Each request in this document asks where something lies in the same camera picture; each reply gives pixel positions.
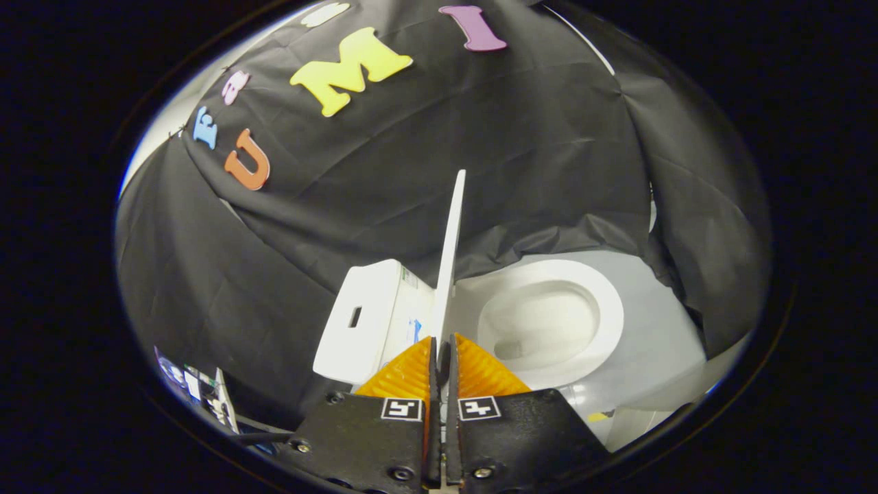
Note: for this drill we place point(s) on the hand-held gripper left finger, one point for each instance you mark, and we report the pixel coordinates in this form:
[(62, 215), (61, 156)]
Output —
[(363, 446)]

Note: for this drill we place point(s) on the white toilet lid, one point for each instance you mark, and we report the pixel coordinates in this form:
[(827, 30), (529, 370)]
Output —
[(449, 261)]

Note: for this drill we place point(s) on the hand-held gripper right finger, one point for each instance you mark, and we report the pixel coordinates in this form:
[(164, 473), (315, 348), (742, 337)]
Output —
[(521, 439)]

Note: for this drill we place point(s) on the white cluttered equipment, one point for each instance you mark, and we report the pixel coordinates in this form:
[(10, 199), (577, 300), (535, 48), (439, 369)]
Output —
[(199, 387)]

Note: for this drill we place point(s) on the black round lid pull tab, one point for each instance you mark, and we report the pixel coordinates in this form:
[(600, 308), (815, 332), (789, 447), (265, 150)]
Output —
[(444, 360)]

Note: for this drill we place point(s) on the black backdrop cloth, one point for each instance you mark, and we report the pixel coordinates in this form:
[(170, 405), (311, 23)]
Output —
[(384, 171)]

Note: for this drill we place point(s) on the white toilet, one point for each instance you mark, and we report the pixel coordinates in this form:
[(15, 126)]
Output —
[(549, 322)]

